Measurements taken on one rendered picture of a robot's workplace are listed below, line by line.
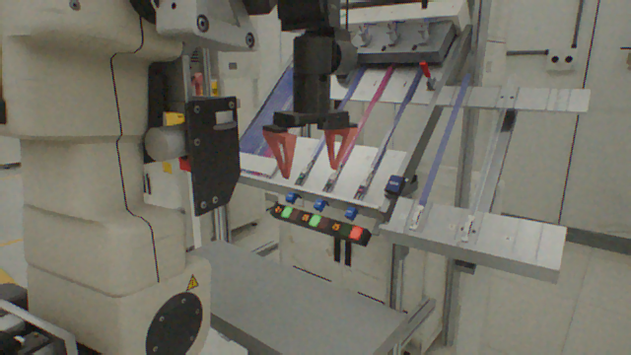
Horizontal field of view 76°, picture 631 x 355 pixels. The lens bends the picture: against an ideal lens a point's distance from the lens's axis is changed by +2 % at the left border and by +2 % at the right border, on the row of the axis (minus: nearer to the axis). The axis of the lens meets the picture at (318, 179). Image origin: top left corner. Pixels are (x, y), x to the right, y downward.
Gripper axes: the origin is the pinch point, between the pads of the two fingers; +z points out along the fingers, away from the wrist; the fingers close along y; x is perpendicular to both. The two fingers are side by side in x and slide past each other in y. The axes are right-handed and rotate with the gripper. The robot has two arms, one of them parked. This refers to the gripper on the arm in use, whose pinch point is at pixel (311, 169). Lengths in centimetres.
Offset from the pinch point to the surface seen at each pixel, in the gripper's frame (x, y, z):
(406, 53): -40, -68, -20
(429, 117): -22, -59, -2
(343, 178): -35, -39, 16
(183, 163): -125, -23, 28
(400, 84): -39, -65, -10
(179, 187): -165, -33, 52
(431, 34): -35, -73, -26
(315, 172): -46, -36, 16
